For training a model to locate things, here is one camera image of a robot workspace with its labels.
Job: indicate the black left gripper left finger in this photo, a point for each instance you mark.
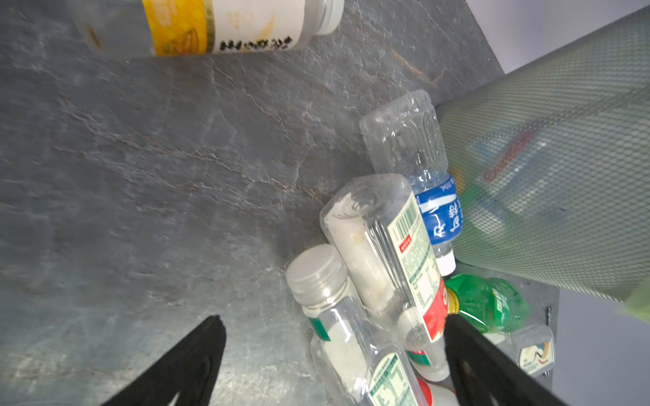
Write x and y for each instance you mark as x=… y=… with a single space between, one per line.
x=185 y=375

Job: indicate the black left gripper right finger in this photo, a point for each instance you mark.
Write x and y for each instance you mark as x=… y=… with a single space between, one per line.
x=483 y=375

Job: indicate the green bin liner bag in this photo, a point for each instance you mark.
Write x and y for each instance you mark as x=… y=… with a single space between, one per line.
x=638 y=304

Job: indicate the grey mesh waste bin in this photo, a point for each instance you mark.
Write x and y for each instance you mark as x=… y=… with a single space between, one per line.
x=552 y=165

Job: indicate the small bottle green label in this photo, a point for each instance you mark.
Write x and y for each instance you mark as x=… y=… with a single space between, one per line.
x=532 y=348

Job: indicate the clear bottle red cap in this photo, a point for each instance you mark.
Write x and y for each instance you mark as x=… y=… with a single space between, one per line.
x=436 y=395

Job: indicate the small green plastic bottle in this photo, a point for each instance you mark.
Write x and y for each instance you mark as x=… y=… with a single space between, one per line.
x=491 y=305

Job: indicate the square bottle red green label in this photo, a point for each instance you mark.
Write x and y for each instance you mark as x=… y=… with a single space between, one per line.
x=376 y=225

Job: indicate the clear bottle blue label white cap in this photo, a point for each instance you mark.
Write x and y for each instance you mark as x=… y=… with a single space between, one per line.
x=404 y=137

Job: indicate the clear bottle yellow label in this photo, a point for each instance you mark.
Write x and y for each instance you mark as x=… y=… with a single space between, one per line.
x=174 y=28

